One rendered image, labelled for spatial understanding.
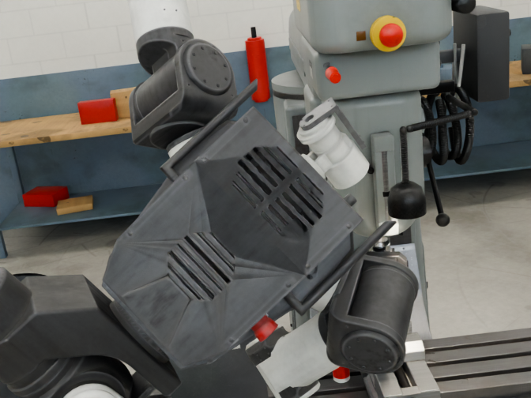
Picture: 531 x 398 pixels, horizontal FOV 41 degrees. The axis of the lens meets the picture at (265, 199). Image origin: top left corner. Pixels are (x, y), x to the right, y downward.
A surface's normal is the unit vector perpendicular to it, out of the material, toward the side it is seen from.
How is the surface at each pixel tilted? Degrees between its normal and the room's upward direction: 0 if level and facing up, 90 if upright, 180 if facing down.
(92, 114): 90
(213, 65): 61
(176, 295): 74
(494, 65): 90
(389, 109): 90
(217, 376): 90
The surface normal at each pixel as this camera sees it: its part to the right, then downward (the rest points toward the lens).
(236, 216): -0.15, 0.07
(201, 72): 0.63, -0.35
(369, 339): -0.30, 0.59
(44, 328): 0.39, 0.26
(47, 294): 0.10, -0.97
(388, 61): 0.04, 0.33
